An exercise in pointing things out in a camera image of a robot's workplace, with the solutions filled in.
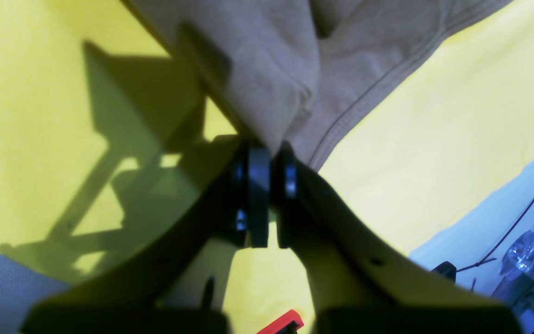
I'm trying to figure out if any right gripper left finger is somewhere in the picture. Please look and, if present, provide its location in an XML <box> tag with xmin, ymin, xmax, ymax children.
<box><xmin>21</xmin><ymin>142</ymin><xmax>271</xmax><ymax>334</ymax></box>

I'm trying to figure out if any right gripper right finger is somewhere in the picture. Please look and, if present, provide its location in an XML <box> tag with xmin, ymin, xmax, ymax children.
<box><xmin>274</xmin><ymin>143</ymin><xmax>521</xmax><ymax>334</ymax></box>

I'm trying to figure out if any brown T-shirt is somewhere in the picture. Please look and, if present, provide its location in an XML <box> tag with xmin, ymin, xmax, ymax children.
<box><xmin>127</xmin><ymin>0</ymin><xmax>510</xmax><ymax>171</ymax></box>

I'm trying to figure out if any yellow table cloth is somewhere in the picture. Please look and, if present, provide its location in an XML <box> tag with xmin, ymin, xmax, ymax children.
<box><xmin>0</xmin><ymin>0</ymin><xmax>534</xmax><ymax>334</ymax></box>

